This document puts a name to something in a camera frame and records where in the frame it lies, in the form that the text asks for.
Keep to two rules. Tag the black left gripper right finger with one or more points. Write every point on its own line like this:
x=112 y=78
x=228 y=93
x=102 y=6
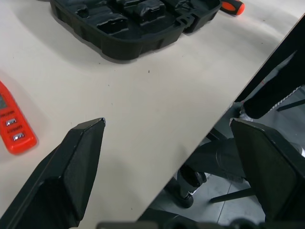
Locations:
x=269 y=171

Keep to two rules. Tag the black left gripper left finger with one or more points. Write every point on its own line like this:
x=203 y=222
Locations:
x=59 y=181

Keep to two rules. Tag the dark rounded padded shape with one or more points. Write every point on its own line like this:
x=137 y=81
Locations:
x=224 y=157
x=264 y=100

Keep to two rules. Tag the orange digital meter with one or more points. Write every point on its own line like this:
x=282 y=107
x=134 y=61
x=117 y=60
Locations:
x=14 y=124

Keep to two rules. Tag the orange and black screwdriver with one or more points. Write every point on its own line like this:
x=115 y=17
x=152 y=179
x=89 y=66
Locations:
x=234 y=6

